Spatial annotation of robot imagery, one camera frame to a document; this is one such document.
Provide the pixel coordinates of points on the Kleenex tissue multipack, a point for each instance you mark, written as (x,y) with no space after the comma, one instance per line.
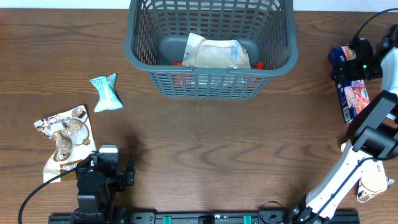
(352,94)

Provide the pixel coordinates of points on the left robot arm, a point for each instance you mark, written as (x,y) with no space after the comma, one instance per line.
(98,181)

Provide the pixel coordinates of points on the cream brown snack bag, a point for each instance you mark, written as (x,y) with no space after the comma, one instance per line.
(371,174)

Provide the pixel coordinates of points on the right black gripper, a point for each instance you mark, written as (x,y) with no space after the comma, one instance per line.
(344,71)

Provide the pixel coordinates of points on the cookie snack bag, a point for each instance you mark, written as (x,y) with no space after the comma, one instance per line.
(71,131)

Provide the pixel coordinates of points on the orange brown snack bar pack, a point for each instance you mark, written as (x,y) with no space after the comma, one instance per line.
(227,81)

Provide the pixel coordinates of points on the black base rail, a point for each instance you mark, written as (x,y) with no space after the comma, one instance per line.
(275,216)

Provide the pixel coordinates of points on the grey plastic mesh basket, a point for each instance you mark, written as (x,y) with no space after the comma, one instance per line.
(158,30)

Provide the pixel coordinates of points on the teal wipes packet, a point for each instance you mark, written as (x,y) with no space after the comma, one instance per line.
(108,99)

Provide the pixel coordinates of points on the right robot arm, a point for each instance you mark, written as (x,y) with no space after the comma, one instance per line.
(369,140)

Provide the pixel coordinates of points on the beige paper pouch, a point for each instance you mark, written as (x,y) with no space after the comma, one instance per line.
(205,53)

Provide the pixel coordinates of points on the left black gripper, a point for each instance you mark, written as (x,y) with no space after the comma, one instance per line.
(129,177)

